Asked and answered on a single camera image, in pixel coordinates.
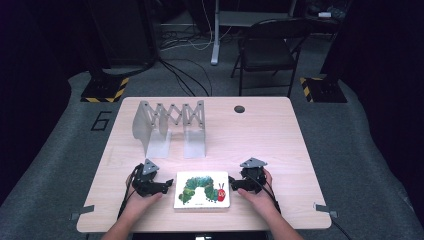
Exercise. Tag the caterpillar picture board book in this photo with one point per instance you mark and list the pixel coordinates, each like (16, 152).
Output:
(201, 191)

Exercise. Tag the person's right hand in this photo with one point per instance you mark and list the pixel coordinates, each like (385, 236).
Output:
(258, 200)

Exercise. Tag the black equipment cabinet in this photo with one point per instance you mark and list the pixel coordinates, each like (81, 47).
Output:
(123, 33)

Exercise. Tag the black table grommet hole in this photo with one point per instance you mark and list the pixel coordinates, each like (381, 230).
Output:
(239, 109)

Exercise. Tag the black folding chair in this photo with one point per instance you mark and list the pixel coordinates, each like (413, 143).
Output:
(266, 50)

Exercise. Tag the grey table edge bracket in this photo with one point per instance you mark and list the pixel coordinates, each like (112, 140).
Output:
(325, 209)
(82, 211)

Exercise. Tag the grey desk top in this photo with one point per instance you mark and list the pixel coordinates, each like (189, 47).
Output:
(253, 18)

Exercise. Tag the white desk leg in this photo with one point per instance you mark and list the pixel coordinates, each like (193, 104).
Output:
(215, 36)

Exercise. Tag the small white device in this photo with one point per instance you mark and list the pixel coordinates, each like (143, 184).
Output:
(324, 14)

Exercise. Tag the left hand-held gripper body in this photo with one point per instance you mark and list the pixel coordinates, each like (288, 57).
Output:
(146, 186)

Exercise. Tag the grey expandable metal book rack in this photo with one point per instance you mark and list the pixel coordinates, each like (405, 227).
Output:
(170, 130)

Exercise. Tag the striped black stand base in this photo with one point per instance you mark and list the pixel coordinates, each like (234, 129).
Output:
(321, 90)
(105, 90)

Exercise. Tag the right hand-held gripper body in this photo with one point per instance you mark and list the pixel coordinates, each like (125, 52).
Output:
(252, 180)

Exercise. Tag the person's left hand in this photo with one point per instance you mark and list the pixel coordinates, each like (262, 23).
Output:
(141, 203)

